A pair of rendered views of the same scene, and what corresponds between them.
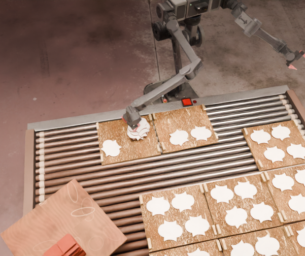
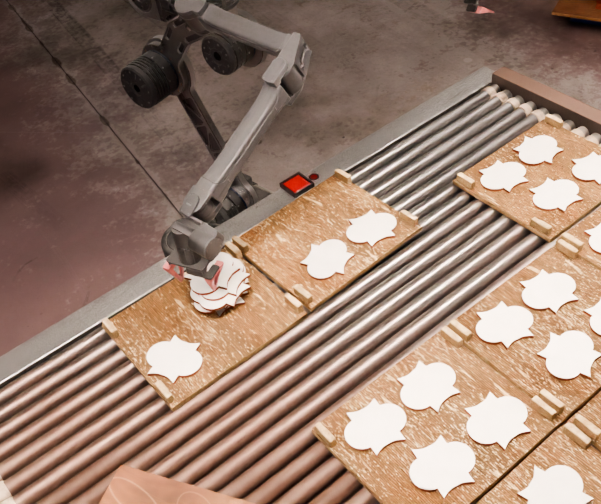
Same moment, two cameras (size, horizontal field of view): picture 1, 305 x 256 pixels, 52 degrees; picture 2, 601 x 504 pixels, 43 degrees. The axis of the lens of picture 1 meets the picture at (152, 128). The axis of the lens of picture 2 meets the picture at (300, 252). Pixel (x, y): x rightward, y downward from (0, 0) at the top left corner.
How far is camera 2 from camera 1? 0.54 m
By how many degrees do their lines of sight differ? 16
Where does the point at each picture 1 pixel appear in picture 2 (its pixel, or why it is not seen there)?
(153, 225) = (391, 477)
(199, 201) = (464, 366)
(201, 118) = (351, 200)
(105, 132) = (138, 331)
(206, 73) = (282, 162)
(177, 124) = (304, 235)
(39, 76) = not seen: outside the picture
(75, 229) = not seen: outside the picture
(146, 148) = (263, 317)
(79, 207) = not seen: outside the picture
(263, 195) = (593, 283)
